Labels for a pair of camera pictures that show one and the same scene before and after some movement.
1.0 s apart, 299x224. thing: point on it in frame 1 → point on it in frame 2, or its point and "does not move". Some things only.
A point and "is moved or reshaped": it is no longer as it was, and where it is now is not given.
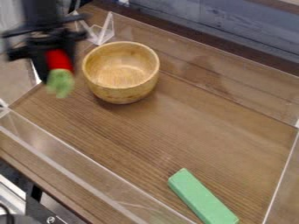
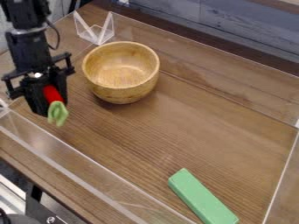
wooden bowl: (122, 71) does not move
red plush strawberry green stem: (61, 68) is moved or reshaped
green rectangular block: (205, 201) does not move
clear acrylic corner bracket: (98, 34) does not move
